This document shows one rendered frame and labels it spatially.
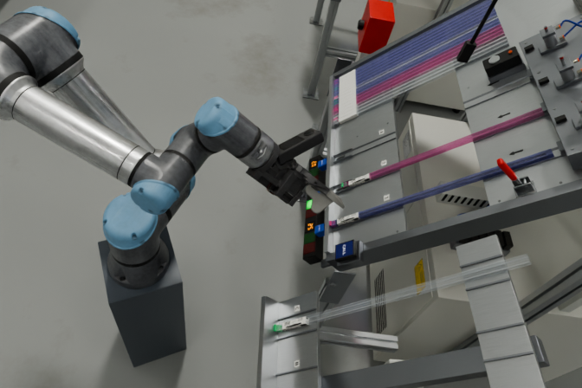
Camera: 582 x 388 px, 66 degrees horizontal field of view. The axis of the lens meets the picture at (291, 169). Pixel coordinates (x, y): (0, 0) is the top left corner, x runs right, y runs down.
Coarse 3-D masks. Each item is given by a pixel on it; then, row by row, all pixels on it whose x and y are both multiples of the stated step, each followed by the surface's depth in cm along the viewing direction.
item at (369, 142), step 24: (360, 120) 128; (384, 120) 122; (336, 144) 129; (360, 144) 123; (384, 144) 117; (336, 168) 123; (360, 168) 117; (336, 192) 117; (360, 192) 112; (384, 192) 108; (336, 216) 113; (384, 216) 104; (336, 240) 109; (360, 240) 104
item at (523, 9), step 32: (512, 0) 117; (544, 0) 110; (512, 32) 111; (480, 64) 111; (480, 96) 106; (512, 96) 100; (480, 128) 100; (512, 128) 95; (544, 128) 90; (480, 160) 96; (512, 160) 91; (544, 160) 86; (512, 192) 87
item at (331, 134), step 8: (328, 112) 137; (328, 120) 134; (328, 128) 132; (328, 136) 130; (328, 144) 128; (328, 152) 126; (328, 160) 124; (328, 168) 122; (328, 176) 120; (328, 184) 118; (328, 208) 113; (328, 216) 112; (328, 224) 110; (328, 232) 109; (328, 240) 107; (328, 248) 106
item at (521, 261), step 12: (492, 264) 71; (504, 264) 69; (516, 264) 68; (528, 264) 68; (456, 276) 73; (468, 276) 72; (480, 276) 71; (408, 288) 78; (420, 288) 76; (432, 288) 75; (372, 300) 81; (384, 300) 80; (396, 300) 79; (324, 312) 87; (336, 312) 85; (348, 312) 84
